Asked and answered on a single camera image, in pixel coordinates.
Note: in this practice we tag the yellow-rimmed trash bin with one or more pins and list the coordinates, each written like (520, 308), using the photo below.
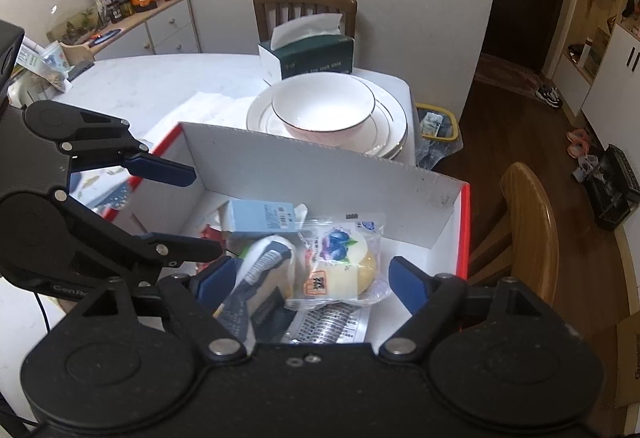
(436, 128)

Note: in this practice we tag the blue striped white packet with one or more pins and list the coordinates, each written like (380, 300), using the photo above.
(262, 268)

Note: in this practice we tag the light blue small carton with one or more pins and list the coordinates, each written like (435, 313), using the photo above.
(260, 218)

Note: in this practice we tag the white low cabinet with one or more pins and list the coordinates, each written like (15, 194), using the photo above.
(160, 31)

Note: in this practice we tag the white gold-rimmed bowl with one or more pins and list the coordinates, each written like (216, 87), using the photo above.
(322, 106)

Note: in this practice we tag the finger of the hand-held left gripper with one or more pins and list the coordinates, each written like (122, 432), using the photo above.
(160, 171)
(175, 250)

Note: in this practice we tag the dark jars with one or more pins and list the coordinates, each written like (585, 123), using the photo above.
(121, 11)

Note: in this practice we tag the orange sandals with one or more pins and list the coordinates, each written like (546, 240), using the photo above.
(579, 142)

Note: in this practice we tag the black plastic crate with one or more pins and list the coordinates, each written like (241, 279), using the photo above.
(615, 188)

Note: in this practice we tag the blue pad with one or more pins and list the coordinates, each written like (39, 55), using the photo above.
(106, 37)

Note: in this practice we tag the white wall cabinet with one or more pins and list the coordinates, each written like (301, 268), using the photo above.
(610, 83)

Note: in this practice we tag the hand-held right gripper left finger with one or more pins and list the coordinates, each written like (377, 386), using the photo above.
(215, 280)

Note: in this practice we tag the red and white cardboard box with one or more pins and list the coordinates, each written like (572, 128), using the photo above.
(320, 178)

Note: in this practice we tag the dark sneakers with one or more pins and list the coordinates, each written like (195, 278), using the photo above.
(549, 96)

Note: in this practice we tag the wooden holder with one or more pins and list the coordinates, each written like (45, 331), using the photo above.
(77, 53)

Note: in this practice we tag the wooden chair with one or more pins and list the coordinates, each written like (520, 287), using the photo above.
(305, 6)
(530, 228)

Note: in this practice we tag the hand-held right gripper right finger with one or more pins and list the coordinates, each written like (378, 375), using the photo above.
(407, 283)

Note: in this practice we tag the blueberry bread packet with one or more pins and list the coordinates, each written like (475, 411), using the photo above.
(340, 263)

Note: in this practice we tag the small white printed packet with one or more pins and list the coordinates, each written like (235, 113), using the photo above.
(330, 325)

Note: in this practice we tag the plastic bag of papers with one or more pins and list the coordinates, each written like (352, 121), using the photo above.
(42, 66)

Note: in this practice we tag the tissue box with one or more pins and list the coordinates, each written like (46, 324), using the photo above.
(310, 51)

